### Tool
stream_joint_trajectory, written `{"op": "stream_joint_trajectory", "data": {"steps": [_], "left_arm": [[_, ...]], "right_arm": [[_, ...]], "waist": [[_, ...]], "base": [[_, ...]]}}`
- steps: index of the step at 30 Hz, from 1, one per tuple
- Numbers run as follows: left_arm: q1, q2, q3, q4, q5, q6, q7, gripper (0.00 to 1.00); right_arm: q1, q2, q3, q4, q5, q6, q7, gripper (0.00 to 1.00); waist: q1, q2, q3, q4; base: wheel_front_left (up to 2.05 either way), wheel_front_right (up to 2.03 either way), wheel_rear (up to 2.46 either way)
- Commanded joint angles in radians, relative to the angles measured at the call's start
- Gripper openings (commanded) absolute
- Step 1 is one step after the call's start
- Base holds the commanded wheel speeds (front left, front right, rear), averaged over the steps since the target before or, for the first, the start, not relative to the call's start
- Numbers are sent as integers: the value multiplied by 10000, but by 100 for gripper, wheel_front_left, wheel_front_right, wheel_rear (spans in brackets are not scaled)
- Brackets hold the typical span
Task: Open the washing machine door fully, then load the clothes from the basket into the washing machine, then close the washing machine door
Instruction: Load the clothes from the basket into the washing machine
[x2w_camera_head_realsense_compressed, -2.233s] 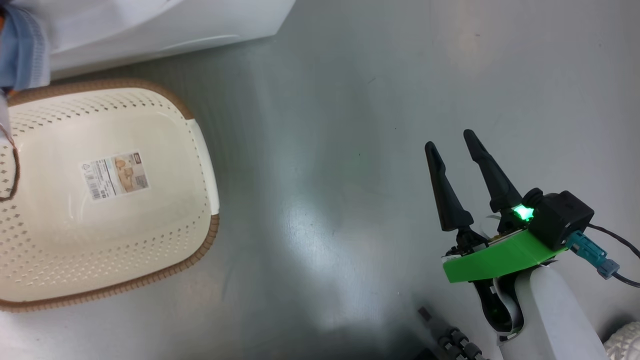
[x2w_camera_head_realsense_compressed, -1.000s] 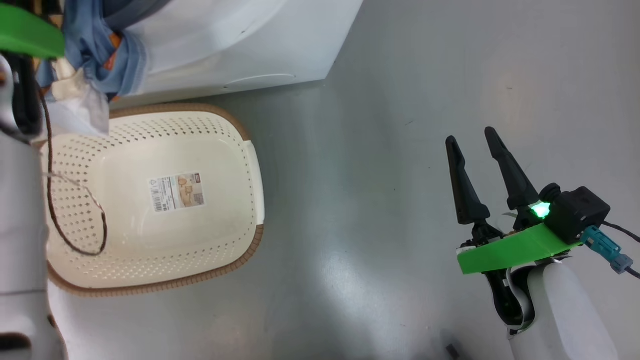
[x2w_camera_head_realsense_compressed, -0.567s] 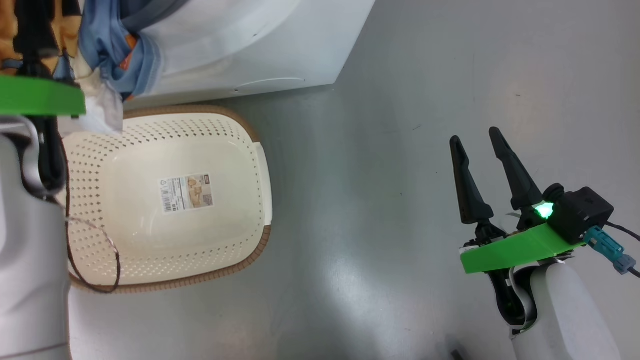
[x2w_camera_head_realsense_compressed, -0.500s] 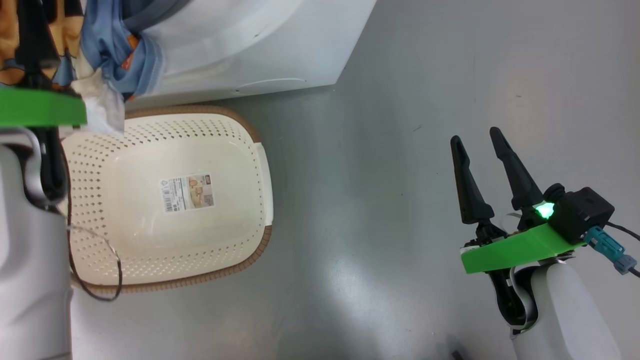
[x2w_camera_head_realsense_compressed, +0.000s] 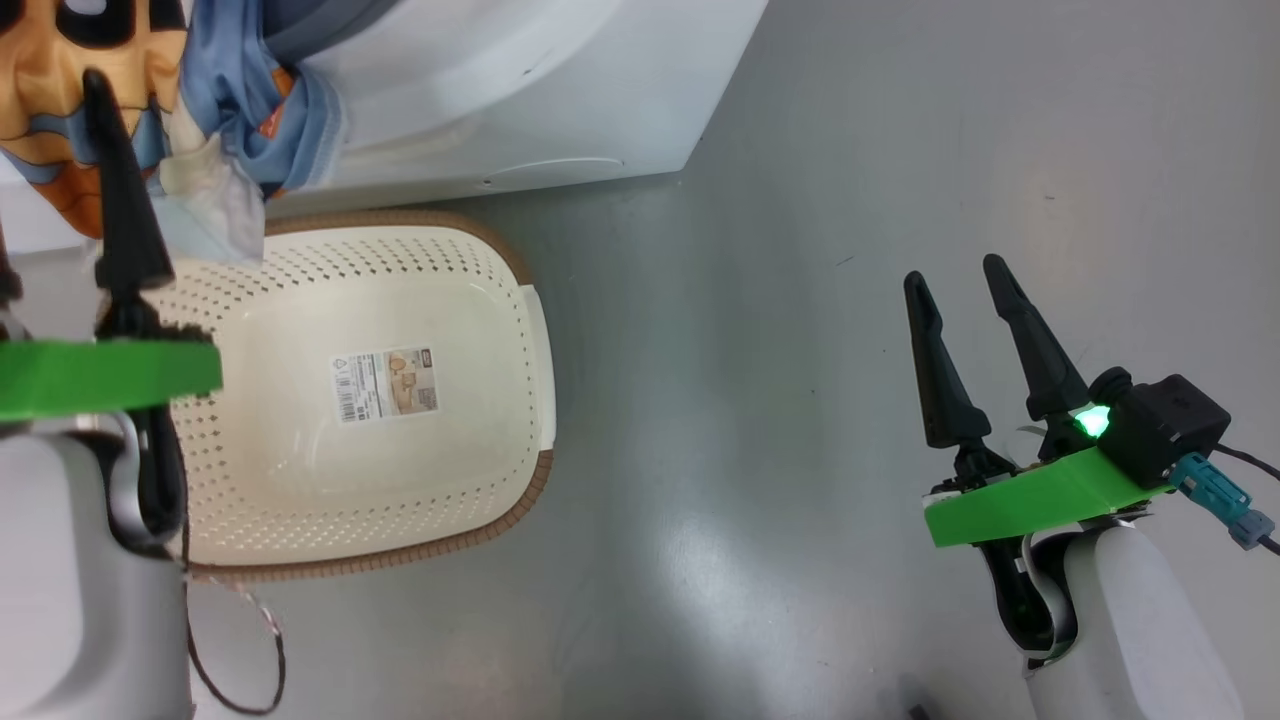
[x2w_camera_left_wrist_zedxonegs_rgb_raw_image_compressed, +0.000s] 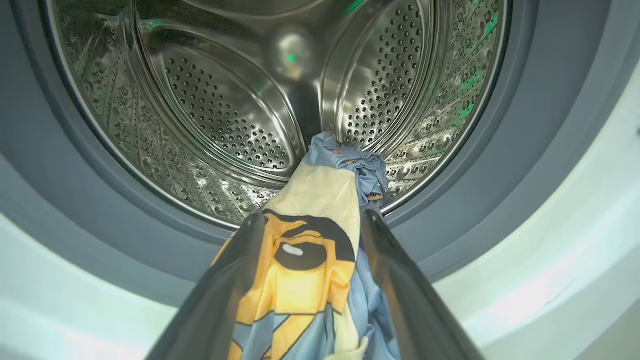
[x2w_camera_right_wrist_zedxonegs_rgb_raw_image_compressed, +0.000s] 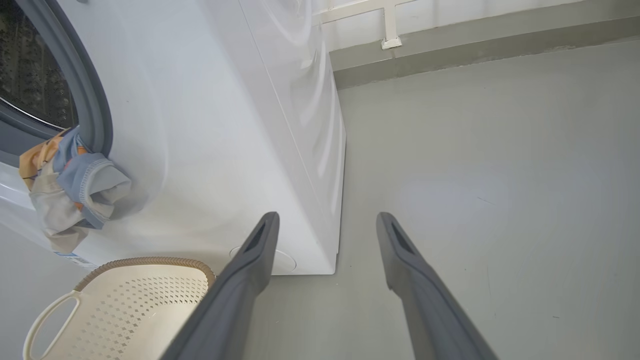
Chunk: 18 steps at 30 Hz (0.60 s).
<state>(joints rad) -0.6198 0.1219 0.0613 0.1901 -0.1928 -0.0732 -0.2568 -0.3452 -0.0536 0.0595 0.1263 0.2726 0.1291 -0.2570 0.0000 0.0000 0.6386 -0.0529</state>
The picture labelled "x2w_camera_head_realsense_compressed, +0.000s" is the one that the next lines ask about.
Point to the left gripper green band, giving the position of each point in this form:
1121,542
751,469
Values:
100,375

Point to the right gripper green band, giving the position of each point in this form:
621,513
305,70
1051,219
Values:
1020,500

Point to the orange patterned garment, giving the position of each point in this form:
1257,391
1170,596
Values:
50,90

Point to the basket label sticker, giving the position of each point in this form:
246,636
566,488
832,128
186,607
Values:
385,385

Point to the cream perforated laundry basket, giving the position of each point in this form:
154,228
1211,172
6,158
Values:
420,480

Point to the white washing machine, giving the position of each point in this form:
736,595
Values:
550,90

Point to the pale white cloth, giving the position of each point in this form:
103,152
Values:
215,205

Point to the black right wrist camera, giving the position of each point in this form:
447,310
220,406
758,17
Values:
1165,425

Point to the teal right camera connector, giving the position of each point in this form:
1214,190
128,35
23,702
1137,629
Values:
1220,500

